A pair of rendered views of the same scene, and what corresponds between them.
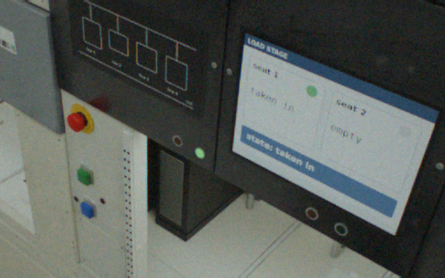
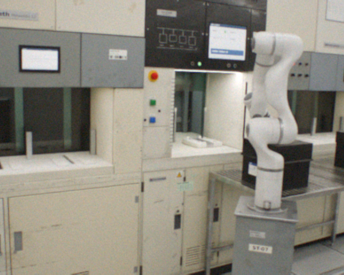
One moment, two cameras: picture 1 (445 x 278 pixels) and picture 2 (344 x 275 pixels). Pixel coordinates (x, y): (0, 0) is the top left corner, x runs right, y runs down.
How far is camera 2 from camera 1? 236 cm
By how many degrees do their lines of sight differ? 68
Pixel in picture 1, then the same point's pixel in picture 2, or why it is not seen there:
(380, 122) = (238, 33)
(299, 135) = (223, 44)
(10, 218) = (94, 168)
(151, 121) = (183, 61)
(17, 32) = (128, 49)
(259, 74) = (214, 32)
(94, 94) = (161, 61)
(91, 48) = (162, 44)
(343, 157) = (233, 45)
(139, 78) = (179, 47)
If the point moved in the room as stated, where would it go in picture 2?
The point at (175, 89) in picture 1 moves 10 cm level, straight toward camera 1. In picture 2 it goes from (191, 46) to (208, 46)
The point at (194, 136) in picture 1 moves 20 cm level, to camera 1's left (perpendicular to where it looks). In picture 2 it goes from (197, 59) to (186, 57)
